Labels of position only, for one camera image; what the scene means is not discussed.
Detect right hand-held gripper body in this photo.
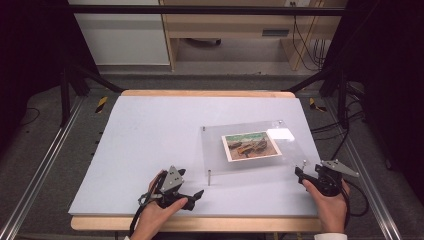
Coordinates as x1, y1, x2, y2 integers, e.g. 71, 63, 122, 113
314, 158, 361, 198

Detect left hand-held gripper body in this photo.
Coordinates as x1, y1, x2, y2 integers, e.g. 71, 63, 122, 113
153, 165, 196, 211

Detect clear acrylic picture frame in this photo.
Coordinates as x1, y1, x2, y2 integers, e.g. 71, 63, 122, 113
199, 119, 310, 177

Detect person's right hand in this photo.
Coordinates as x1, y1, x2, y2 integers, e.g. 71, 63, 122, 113
301, 178, 351, 235

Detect person's left hand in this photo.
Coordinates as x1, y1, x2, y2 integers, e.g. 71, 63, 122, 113
129, 169, 189, 240

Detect light grey table mat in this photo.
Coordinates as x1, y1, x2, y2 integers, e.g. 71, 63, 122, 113
67, 95, 322, 218

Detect person's right white sleeve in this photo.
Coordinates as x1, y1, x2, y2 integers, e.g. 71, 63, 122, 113
313, 232, 349, 240

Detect painted landscape postcard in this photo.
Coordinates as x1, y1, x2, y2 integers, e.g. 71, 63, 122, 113
221, 130, 283, 164

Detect yellow black tape marker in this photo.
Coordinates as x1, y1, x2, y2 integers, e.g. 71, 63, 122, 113
95, 96, 109, 114
308, 97, 328, 113

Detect black metal stand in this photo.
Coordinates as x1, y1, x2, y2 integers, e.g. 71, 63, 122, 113
282, 13, 354, 129
58, 13, 125, 128

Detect white cabinet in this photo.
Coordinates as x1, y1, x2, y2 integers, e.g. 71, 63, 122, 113
67, 0, 171, 67

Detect wooden desk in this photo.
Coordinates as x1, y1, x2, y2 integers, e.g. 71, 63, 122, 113
159, 0, 348, 72

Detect aluminium rail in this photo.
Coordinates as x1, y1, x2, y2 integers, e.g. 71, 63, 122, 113
323, 96, 405, 240
0, 95, 85, 240

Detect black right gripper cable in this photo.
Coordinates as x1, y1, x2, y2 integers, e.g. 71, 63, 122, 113
339, 179, 371, 228

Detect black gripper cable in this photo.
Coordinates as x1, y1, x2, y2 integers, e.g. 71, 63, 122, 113
339, 179, 371, 228
128, 190, 162, 238

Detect black floor cables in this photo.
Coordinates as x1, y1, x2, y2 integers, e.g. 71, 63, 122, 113
309, 81, 368, 161

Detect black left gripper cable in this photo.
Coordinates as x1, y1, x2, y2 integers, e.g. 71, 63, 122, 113
128, 190, 162, 238

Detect black hanging cables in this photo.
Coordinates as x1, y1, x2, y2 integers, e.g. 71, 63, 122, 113
289, 1, 329, 72

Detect black horizontal frame bar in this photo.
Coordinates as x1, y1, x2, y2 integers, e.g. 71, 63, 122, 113
43, 4, 348, 17

